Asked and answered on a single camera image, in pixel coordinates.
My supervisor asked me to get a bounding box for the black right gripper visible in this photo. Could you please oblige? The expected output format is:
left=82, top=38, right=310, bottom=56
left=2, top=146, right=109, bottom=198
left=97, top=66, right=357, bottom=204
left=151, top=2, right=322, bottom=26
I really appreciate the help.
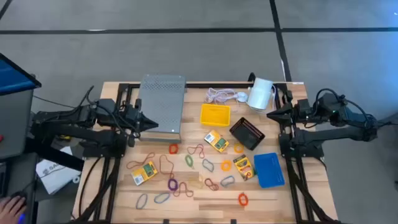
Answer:
left=266, top=98, right=312, bottom=126

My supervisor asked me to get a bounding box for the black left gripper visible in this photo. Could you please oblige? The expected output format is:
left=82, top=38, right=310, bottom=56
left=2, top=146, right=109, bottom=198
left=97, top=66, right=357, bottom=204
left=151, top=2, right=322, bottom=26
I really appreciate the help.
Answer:
left=124, top=98, right=159, bottom=139

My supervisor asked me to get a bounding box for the yellow green crayon box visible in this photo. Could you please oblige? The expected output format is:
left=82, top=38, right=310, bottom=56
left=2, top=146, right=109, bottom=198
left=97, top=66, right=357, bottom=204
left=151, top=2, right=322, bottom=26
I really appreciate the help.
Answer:
left=233, top=154, right=256, bottom=182

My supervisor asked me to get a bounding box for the white desk lamp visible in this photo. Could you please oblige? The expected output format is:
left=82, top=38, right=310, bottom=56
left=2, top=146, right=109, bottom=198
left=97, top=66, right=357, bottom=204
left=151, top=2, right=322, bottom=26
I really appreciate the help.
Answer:
left=247, top=77, right=275, bottom=111

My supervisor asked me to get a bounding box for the dark desk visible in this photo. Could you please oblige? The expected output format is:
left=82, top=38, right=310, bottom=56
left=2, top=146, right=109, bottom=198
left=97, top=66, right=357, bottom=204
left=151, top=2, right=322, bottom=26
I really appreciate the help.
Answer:
left=0, top=152, right=40, bottom=224

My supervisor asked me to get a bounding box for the grey perforated metal shelf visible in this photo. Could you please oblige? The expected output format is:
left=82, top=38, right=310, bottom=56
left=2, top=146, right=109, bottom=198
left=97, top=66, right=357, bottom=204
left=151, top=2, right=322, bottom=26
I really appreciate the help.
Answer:
left=136, top=73, right=187, bottom=143

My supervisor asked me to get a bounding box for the black plastic basket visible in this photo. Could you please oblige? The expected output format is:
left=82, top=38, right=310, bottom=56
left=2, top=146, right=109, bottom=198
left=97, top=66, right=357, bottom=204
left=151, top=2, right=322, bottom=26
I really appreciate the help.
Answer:
left=229, top=116, right=266, bottom=151

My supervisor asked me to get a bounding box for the blue plastic basket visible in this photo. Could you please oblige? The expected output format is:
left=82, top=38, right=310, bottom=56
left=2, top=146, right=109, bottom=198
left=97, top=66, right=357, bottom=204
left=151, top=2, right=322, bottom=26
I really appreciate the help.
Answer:
left=253, top=152, right=285, bottom=189

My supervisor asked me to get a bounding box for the yellow plastic basket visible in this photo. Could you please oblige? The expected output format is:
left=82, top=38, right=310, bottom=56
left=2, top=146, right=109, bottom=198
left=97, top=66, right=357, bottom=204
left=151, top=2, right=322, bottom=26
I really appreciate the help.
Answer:
left=200, top=103, right=231, bottom=128

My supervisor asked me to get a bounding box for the black stand leg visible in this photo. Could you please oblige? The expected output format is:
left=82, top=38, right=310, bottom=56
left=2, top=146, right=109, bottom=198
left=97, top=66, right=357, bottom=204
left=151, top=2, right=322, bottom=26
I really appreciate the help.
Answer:
left=24, top=136, right=85, bottom=172

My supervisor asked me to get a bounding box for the white paper booklet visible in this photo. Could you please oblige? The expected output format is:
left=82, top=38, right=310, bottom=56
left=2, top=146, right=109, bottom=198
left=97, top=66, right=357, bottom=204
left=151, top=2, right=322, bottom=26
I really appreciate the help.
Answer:
left=35, top=146, right=81, bottom=196

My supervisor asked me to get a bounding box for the grey stand foot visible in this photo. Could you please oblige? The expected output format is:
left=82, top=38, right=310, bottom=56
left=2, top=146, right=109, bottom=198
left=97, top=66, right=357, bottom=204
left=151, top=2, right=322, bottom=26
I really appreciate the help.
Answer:
left=377, top=112, right=398, bottom=126

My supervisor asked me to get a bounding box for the grey cabinet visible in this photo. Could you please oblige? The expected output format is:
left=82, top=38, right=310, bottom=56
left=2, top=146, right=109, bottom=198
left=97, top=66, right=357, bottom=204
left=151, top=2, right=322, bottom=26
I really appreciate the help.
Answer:
left=0, top=88, right=35, bottom=160

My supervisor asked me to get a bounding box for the monitor with blue screen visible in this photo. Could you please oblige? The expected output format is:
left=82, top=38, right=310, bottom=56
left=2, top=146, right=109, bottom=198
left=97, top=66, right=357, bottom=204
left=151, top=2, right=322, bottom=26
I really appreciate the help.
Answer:
left=0, top=52, right=42, bottom=96

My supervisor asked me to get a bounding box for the black computer mouse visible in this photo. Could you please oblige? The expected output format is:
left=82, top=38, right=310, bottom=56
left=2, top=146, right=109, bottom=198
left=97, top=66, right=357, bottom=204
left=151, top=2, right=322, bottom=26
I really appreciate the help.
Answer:
left=11, top=190, right=29, bottom=200

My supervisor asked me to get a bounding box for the black keyboard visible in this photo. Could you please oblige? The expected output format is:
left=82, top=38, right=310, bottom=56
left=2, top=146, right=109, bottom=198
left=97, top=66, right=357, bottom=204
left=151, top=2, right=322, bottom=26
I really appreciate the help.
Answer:
left=0, top=161, right=7, bottom=198

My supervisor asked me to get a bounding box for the person's hand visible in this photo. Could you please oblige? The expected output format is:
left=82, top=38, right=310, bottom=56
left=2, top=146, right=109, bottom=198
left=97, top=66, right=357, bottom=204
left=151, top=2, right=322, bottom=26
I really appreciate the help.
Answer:
left=0, top=195, right=28, bottom=224

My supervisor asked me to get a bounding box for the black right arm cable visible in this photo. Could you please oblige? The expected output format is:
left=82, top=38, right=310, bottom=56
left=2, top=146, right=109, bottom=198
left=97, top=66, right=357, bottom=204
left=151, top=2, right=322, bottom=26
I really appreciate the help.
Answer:
left=313, top=88, right=379, bottom=128

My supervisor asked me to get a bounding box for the white coiled power cable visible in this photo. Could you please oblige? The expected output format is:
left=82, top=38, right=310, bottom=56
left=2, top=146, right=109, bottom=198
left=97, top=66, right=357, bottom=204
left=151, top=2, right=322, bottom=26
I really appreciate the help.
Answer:
left=204, top=87, right=249, bottom=108

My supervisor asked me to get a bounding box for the thin black cable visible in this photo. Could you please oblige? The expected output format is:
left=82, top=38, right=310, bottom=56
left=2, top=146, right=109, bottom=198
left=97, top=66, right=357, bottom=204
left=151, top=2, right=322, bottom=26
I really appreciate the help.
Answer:
left=32, top=85, right=94, bottom=110

